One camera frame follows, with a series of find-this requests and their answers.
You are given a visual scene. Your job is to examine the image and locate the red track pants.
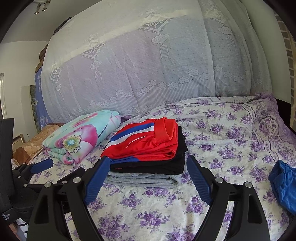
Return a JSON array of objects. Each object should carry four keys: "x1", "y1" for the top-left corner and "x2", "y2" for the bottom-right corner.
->
[{"x1": 101, "y1": 117, "x2": 178, "y2": 163}]

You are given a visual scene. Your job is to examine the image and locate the black camera box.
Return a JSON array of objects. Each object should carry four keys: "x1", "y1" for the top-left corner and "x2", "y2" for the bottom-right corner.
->
[{"x1": 1, "y1": 118, "x2": 17, "y2": 225}]

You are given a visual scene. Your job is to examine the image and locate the white lace covered bedding pile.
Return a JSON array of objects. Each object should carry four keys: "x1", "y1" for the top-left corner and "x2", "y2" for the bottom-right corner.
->
[{"x1": 41, "y1": 1, "x2": 272, "y2": 123}]

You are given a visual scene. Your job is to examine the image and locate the floral teal pink quilt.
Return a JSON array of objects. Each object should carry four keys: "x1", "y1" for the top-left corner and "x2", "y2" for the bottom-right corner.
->
[{"x1": 42, "y1": 110, "x2": 121, "y2": 165}]

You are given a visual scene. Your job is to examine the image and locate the checkered curtain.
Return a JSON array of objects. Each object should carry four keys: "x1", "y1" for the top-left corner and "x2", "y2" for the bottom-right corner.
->
[{"x1": 274, "y1": 12, "x2": 295, "y2": 106}]

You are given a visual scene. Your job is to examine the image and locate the blue folded garment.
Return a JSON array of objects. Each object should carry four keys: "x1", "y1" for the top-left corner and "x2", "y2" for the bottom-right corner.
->
[{"x1": 268, "y1": 160, "x2": 295, "y2": 215}]

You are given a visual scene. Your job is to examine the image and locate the black folded garment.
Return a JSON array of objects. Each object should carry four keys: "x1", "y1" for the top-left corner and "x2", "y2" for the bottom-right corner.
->
[{"x1": 108, "y1": 126, "x2": 188, "y2": 176}]

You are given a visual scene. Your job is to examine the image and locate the grey folded garment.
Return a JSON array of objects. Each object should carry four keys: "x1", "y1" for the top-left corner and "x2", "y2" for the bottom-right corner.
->
[{"x1": 105, "y1": 172, "x2": 183, "y2": 189}]

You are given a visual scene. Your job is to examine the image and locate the purple floral bedspread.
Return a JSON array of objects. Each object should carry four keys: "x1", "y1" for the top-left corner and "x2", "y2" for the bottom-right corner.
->
[{"x1": 16, "y1": 92, "x2": 296, "y2": 241}]

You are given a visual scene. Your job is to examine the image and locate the brown blanket at bedside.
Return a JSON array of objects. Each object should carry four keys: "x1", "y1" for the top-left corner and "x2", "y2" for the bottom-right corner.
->
[{"x1": 13, "y1": 123, "x2": 62, "y2": 166}]

